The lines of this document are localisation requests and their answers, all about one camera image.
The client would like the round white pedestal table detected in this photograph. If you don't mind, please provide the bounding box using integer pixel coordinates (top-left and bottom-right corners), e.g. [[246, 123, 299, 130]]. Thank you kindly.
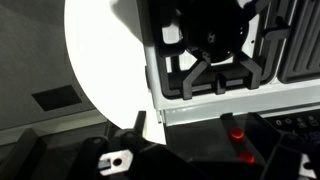
[[63, 0, 168, 146]]

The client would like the black keypad panel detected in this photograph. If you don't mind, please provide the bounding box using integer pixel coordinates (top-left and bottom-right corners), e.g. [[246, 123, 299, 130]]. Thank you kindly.
[[266, 109, 320, 148]]

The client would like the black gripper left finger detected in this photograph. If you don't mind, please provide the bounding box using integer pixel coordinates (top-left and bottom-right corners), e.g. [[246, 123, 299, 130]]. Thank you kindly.
[[76, 110, 208, 180]]

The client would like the small orange round button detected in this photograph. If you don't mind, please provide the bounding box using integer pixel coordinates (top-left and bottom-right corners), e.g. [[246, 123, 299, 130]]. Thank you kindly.
[[230, 126, 245, 141], [238, 150, 256, 165]]

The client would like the black round burner cap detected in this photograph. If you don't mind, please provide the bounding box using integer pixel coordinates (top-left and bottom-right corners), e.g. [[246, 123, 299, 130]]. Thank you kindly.
[[179, 0, 252, 65]]

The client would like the black burner grate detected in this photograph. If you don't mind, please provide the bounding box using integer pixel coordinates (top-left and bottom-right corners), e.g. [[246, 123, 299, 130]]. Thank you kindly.
[[151, 0, 292, 101]]

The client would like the dark rectangular floor plate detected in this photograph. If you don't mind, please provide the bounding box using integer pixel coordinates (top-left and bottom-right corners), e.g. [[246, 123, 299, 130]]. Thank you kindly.
[[31, 84, 83, 112]]

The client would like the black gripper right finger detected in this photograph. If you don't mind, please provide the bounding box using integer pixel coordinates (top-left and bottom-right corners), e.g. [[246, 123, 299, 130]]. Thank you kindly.
[[259, 134, 320, 180]]

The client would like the black ribbed griddle plate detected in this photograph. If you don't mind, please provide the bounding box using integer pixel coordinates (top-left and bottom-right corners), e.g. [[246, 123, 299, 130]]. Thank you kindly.
[[277, 0, 320, 85]]

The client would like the grey toy stove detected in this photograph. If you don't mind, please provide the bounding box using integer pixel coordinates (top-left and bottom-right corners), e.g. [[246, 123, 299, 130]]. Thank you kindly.
[[136, 0, 320, 180]]

